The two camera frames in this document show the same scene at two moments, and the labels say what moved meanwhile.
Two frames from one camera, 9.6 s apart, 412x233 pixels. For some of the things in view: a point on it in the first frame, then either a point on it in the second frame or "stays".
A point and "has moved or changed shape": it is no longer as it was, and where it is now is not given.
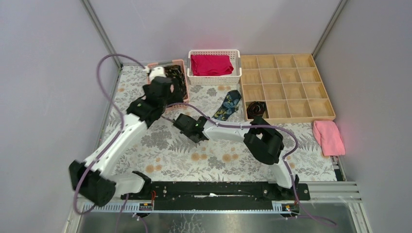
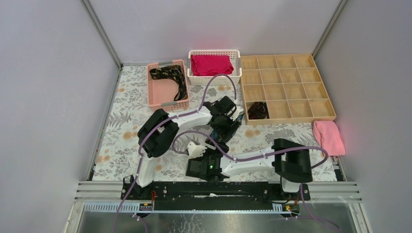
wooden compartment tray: x=283 y=88 stays
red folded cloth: x=209 y=65 stays
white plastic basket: x=232 y=79 stays
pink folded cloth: x=329 y=137 stays
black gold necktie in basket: x=175 y=72 stays
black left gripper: x=175 y=87 to x=222 y=129
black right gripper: x=186 y=133 to x=200 y=158
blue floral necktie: x=229 y=106 has moved or changed shape
